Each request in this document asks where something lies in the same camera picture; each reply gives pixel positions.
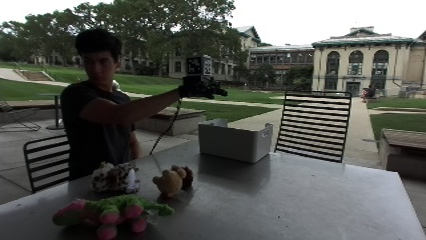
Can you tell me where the white marker cube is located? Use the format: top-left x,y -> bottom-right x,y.
185,55 -> 214,78

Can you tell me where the stone bench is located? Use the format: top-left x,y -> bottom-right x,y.
378,128 -> 426,181
134,106 -> 208,137

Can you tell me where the white storage bin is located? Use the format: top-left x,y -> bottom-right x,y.
197,118 -> 274,164

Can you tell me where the black slatted metal chair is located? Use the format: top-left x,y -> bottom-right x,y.
273,89 -> 353,164
23,133 -> 72,194

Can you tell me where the the person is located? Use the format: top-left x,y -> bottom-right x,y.
59,28 -> 229,182

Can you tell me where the yellow brown plush toy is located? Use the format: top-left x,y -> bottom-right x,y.
152,164 -> 194,198

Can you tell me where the spotted plush toy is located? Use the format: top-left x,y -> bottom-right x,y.
90,161 -> 141,195

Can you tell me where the beige arched-window building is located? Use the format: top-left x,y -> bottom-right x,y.
310,25 -> 426,98

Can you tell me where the green pink plush toy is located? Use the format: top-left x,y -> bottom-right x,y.
51,194 -> 176,240

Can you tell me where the black metal lounge chair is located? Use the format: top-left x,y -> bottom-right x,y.
0,98 -> 43,132

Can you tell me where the black glove cable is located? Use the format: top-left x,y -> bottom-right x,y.
148,98 -> 184,156

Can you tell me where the round outdoor pedestal table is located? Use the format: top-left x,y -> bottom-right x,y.
39,92 -> 67,131

